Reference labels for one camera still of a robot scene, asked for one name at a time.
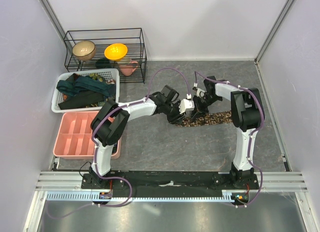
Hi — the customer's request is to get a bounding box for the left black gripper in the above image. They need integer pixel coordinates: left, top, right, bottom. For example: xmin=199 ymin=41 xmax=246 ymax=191
xmin=163 ymin=101 xmax=186 ymax=126

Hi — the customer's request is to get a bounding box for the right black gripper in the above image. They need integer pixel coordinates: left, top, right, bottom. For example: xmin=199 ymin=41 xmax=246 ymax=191
xmin=190 ymin=94 xmax=222 ymax=121

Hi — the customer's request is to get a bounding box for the brown floral tie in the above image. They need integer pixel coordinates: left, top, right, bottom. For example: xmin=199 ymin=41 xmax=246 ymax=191
xmin=176 ymin=110 xmax=233 ymax=127

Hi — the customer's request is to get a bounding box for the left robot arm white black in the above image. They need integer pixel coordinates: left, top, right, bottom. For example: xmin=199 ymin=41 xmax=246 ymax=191
xmin=89 ymin=85 xmax=186 ymax=189

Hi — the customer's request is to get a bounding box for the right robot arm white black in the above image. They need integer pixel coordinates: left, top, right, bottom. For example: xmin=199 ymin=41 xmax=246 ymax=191
xmin=192 ymin=76 xmax=265 ymax=190

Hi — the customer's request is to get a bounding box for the rolled dark floral tie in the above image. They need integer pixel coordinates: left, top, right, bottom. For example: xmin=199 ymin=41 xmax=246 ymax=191
xmin=112 ymin=143 xmax=118 ymax=154

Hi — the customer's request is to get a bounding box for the pink mug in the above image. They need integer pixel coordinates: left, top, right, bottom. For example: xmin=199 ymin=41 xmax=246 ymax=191
xmin=118 ymin=60 xmax=139 ymax=77

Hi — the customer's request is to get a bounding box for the white perforated basket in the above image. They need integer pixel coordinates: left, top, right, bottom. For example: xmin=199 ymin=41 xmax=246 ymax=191
xmin=51 ymin=68 xmax=120 ymax=113

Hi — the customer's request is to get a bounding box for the orange bowl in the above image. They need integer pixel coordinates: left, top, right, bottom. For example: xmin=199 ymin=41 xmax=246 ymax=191
xmin=104 ymin=43 xmax=128 ymax=61

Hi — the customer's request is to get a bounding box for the dark green bowl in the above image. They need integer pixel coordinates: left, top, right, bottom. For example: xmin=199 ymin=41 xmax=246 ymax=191
xmin=95 ymin=58 xmax=111 ymax=69

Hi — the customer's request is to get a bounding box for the green floral tie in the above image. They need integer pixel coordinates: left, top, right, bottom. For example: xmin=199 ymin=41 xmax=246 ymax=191
xmin=86 ymin=73 xmax=106 ymax=83

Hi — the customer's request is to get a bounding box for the black tie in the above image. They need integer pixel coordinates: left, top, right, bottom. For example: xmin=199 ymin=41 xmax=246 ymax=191
xmin=58 ymin=91 xmax=104 ymax=110

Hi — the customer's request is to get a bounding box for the teal tie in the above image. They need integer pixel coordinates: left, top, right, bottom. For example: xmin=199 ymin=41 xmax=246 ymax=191
xmin=56 ymin=76 xmax=116 ymax=97

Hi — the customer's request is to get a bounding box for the pink divided tray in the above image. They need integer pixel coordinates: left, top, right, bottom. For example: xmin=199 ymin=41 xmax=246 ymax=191
xmin=53 ymin=110 xmax=123 ymax=160

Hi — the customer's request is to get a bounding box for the beige bowl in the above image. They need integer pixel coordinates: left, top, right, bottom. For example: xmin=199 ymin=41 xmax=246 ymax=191
xmin=72 ymin=40 xmax=96 ymax=61

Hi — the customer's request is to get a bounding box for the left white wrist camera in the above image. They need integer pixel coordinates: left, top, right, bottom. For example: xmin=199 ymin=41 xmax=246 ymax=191
xmin=178 ymin=93 xmax=195 ymax=114

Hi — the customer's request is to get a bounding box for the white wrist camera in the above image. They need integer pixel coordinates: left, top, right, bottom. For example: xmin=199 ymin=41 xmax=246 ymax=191
xmin=192 ymin=82 xmax=206 ymax=98
xmin=178 ymin=93 xmax=195 ymax=114

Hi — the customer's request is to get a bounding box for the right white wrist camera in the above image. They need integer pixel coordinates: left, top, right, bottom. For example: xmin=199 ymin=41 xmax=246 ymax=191
xmin=192 ymin=82 xmax=206 ymax=98

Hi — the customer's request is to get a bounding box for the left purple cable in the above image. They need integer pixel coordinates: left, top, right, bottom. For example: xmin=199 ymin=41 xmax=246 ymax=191
xmin=46 ymin=67 xmax=192 ymax=220

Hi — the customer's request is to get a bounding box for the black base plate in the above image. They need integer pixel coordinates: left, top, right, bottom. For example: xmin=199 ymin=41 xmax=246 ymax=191
xmin=81 ymin=170 xmax=253 ymax=197

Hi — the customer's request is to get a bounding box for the light blue cable duct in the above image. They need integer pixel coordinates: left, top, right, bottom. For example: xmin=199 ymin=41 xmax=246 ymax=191
xmin=46 ymin=191 xmax=249 ymax=203

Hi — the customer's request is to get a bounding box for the black wire rack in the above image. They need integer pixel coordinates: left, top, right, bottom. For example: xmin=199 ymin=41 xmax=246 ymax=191
xmin=63 ymin=27 xmax=148 ymax=85

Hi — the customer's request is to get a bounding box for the aluminium rail frame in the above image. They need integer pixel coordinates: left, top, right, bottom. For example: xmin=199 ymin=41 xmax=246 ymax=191
xmin=23 ymin=169 xmax=318 ymax=232

